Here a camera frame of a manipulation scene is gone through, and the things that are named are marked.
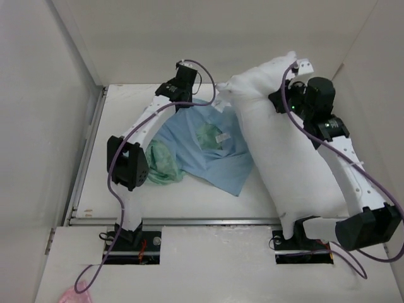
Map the light blue pillowcase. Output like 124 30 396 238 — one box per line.
146 105 253 196

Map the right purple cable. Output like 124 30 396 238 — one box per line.
281 61 404 280

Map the white pillow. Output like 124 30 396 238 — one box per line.
217 50 345 239

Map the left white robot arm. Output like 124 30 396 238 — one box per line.
107 60 198 251

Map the green cloth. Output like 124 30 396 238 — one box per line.
146 122 223 185

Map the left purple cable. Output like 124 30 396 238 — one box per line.
73 59 218 293

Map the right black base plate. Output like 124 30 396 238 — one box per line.
272 230 330 253

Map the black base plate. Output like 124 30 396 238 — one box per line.
272 230 330 253
112 229 162 254

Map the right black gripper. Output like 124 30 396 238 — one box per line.
268 78 313 121

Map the purple cable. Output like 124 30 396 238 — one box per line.
281 61 404 280
73 59 218 293

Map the pink plastic bag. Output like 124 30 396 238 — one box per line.
58 287 93 303

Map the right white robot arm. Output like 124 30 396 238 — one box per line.
268 77 403 251

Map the aluminium front rail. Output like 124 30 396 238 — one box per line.
69 216 369 227

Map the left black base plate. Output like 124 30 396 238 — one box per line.
112 229 162 254

